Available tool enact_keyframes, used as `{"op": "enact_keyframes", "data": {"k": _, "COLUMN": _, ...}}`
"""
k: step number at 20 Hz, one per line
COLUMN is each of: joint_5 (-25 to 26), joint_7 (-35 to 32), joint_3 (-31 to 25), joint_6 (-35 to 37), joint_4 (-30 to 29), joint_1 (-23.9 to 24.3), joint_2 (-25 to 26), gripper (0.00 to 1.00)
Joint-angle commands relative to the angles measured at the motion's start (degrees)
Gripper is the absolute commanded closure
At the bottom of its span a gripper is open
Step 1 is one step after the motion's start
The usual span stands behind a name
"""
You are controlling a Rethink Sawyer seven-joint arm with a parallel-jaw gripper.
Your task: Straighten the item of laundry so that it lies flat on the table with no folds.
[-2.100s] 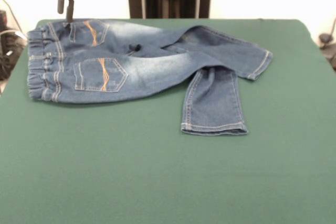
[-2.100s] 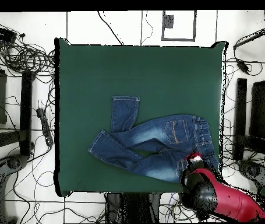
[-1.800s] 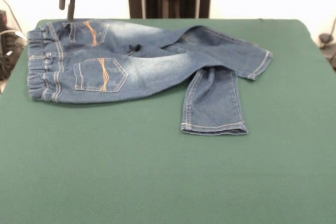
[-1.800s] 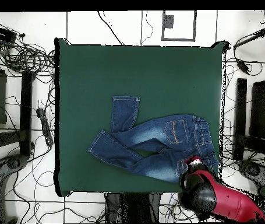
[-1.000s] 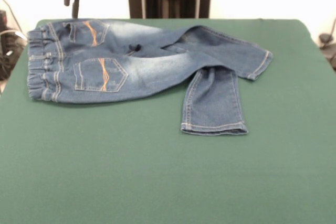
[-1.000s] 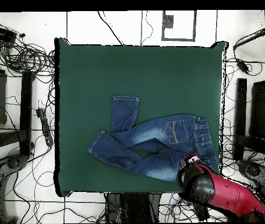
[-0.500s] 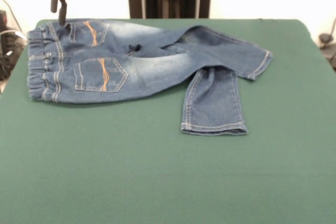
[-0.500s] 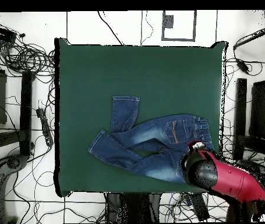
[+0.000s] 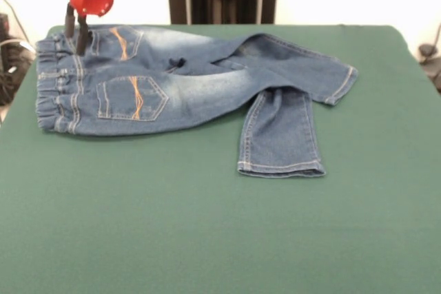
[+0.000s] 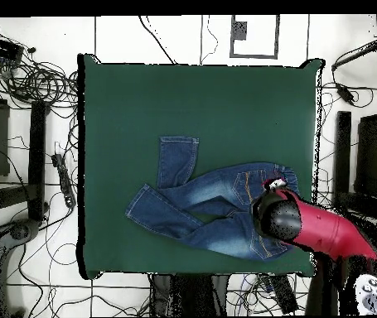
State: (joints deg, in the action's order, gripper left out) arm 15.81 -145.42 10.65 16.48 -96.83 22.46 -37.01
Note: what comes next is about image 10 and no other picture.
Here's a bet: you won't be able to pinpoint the dark green table cloth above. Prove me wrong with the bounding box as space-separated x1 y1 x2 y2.
76 53 325 279

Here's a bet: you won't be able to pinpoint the black floor box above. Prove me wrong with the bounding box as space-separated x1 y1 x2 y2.
267 273 298 315

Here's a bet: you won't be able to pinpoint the grey office chair base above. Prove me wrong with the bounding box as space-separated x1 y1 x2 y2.
0 218 41 317

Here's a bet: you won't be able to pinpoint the black power strip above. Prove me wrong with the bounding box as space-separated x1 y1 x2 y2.
51 152 77 209

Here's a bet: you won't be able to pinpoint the tangled black cable bundle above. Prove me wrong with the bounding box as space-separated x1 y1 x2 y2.
227 273 312 316
0 49 80 110

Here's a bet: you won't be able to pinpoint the black rod with cable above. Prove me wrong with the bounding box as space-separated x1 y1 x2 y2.
331 37 377 72

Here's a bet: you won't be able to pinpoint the grey square floor frame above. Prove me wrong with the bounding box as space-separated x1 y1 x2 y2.
230 14 281 60

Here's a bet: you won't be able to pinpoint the dark grey square plate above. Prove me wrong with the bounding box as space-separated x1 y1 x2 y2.
230 20 248 41

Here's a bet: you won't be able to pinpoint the long black cable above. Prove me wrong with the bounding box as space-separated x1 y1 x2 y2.
138 15 177 65

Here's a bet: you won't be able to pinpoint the black power adapter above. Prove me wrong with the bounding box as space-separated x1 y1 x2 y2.
335 82 355 104

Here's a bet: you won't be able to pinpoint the blue denim jeans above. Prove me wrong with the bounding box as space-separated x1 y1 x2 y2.
123 134 301 263

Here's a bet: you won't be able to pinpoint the black stand bar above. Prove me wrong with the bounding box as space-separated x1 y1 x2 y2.
331 110 352 206
27 99 49 222

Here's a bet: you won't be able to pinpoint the black electronics box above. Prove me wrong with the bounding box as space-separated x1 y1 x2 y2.
0 34 25 62

